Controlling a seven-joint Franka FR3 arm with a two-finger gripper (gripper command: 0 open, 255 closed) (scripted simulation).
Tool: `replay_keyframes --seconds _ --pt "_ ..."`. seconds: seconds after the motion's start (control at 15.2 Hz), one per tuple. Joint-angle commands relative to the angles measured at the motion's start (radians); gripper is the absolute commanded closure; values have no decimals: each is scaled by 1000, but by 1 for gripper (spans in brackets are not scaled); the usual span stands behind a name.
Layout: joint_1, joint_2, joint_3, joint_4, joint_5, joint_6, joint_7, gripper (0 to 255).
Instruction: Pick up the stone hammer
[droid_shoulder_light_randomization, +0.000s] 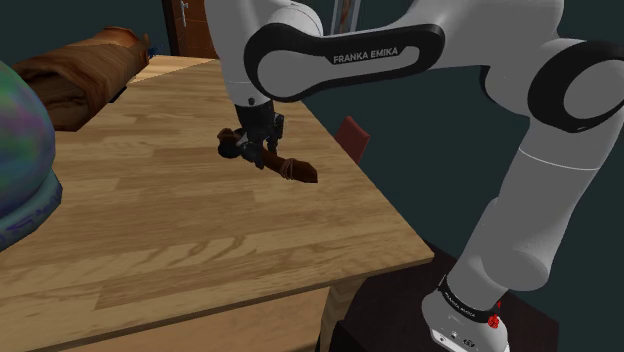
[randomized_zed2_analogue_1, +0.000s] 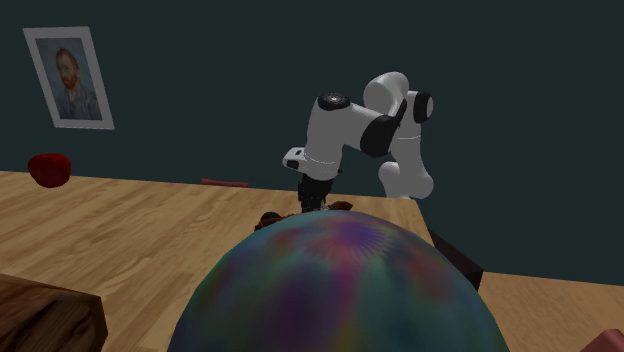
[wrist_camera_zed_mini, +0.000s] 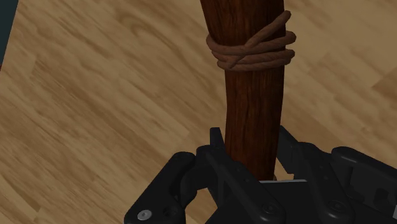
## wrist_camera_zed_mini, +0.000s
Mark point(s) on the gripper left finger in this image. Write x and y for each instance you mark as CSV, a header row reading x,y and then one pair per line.
x,y
217,173

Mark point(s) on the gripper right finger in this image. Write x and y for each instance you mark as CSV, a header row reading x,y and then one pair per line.
x,y
328,180

